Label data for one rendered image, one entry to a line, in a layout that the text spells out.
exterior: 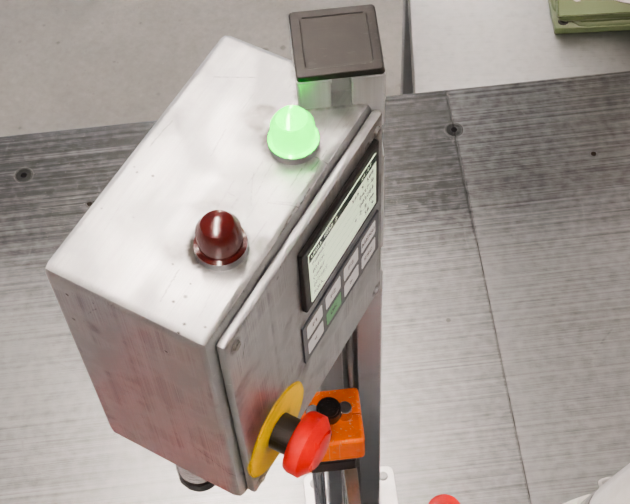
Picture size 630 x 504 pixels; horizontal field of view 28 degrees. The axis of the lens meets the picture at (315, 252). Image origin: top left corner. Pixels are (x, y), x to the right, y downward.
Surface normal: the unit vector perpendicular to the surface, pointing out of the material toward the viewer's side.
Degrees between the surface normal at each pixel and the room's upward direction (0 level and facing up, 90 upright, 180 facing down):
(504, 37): 0
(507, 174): 0
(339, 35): 0
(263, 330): 90
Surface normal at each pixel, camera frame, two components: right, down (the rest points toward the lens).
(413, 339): -0.04, -0.54
